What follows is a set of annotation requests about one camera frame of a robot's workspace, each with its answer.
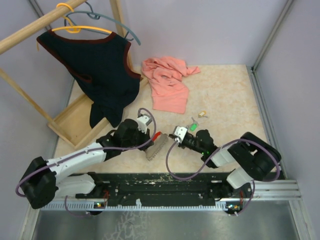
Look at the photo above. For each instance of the green key tag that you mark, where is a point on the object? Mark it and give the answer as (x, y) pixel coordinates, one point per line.
(192, 127)

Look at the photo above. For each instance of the pink cloth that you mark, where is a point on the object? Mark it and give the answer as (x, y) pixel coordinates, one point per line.
(165, 77)

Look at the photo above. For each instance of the wooden clothes rack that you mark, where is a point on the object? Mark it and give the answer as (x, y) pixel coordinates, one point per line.
(44, 81)

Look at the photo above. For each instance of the yellow clothes hanger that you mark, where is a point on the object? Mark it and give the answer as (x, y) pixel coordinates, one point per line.
(72, 28)

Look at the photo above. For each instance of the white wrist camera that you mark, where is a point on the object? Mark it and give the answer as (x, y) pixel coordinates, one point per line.
(179, 133)
(143, 121)

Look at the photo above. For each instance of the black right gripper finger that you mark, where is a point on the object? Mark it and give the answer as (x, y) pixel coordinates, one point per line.
(172, 141)
(172, 136)

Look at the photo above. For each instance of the grey-blue clothes hanger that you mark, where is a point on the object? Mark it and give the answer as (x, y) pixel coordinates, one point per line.
(117, 19)

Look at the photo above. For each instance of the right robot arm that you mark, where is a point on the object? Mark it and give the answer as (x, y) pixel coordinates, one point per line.
(255, 158)

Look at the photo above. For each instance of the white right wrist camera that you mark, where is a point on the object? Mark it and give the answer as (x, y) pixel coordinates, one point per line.
(179, 133)

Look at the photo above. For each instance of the yellow key tag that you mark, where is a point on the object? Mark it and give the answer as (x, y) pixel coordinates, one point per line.
(202, 114)

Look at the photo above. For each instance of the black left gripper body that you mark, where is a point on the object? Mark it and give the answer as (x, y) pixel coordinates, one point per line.
(139, 140)

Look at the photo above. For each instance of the dark navy vest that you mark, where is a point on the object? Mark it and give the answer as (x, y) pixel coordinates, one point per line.
(101, 70)

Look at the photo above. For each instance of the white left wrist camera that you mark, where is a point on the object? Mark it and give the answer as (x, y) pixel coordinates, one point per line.
(143, 121)

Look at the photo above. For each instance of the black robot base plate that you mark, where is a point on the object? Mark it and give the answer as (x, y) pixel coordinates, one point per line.
(162, 190)

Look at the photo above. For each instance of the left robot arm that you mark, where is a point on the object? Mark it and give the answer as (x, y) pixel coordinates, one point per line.
(45, 180)

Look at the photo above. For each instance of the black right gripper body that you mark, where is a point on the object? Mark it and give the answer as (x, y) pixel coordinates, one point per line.
(190, 143)

